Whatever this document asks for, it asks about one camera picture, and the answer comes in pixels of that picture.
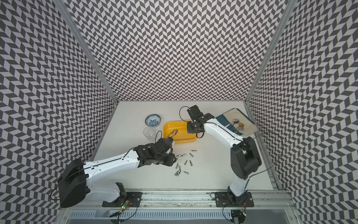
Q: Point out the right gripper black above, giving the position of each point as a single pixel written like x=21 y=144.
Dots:
x=190 y=130

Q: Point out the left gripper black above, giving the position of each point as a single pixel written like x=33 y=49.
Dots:
x=170 y=162

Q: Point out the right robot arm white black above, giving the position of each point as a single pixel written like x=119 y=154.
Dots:
x=244 y=155

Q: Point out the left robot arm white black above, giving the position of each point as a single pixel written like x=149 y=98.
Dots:
x=78 y=182

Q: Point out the yellow plastic storage box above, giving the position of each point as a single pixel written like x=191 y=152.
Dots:
x=178 y=131

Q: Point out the silver bit cluster lower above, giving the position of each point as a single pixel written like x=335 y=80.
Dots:
x=178 y=172

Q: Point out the clear plastic cup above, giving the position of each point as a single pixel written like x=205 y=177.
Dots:
x=149 y=132

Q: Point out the teal blue tray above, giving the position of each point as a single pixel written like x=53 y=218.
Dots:
x=226 y=121

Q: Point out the blue white patterned bowl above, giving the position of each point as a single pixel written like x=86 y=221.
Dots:
x=153 y=120

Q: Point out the white spoon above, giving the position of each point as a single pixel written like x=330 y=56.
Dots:
x=235 y=121

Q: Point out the beige cloth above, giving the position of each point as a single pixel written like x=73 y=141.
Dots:
x=243 y=120

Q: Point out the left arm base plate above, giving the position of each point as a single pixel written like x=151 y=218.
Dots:
x=123 y=199

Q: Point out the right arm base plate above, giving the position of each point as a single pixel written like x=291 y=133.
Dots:
x=233 y=199

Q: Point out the aluminium front rail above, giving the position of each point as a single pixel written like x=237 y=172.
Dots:
x=183 y=199

